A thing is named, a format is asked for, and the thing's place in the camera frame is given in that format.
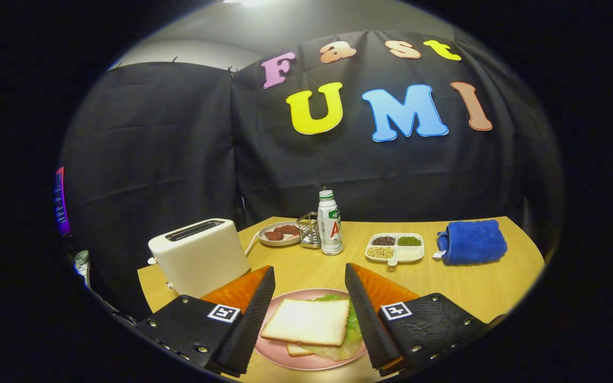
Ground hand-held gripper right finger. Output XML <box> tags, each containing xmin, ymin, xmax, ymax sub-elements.
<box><xmin>344</xmin><ymin>263</ymin><xmax>507</xmax><ymax>377</ymax></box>

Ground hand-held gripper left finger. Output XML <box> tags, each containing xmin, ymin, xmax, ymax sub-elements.
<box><xmin>136</xmin><ymin>265</ymin><xmax>276</xmax><ymax>378</ymax></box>

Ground green lettuce leaf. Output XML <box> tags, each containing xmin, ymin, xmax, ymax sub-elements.
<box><xmin>306</xmin><ymin>294</ymin><xmax>365</xmax><ymax>362</ymax></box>

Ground toasted white bread slice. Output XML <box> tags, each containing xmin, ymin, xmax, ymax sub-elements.
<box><xmin>260</xmin><ymin>298</ymin><xmax>351</xmax><ymax>347</ymax></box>

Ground pink plate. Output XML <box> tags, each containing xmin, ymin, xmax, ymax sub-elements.
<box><xmin>255</xmin><ymin>288</ymin><xmax>368</xmax><ymax>371</ymax></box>

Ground white divided dish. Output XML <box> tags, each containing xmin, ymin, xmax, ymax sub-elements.
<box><xmin>365</xmin><ymin>232</ymin><xmax>425</xmax><ymax>266</ymax></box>

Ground white toaster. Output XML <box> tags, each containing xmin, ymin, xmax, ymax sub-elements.
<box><xmin>147</xmin><ymin>218</ymin><xmax>251</xmax><ymax>298</ymax></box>

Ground small white round plate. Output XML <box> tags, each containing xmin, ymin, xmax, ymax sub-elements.
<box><xmin>258</xmin><ymin>221</ymin><xmax>303</xmax><ymax>247</ymax></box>

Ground red meat slices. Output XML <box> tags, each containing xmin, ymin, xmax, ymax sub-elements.
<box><xmin>264</xmin><ymin>225</ymin><xmax>300</xmax><ymax>242</ymax></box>

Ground white bottle green cap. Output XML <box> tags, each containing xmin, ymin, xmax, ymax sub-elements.
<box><xmin>318</xmin><ymin>190</ymin><xmax>344</xmax><ymax>256</ymax></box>

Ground clear glass cup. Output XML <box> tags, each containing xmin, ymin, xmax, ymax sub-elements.
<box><xmin>297</xmin><ymin>212</ymin><xmax>322</xmax><ymax>249</ymax></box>

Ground blue towel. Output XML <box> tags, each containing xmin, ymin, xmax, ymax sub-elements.
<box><xmin>436</xmin><ymin>219</ymin><xmax>508</xmax><ymax>266</ymax></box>

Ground black backdrop cloth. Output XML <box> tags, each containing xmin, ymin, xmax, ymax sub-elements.
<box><xmin>62</xmin><ymin>29</ymin><xmax>565</xmax><ymax>320</ymax></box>

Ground pale green device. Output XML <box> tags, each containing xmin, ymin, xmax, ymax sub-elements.
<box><xmin>74</xmin><ymin>250</ymin><xmax>92</xmax><ymax>288</ymax></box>

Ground purple lit screen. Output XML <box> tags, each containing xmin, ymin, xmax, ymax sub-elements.
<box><xmin>54</xmin><ymin>166</ymin><xmax>72</xmax><ymax>238</ymax></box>

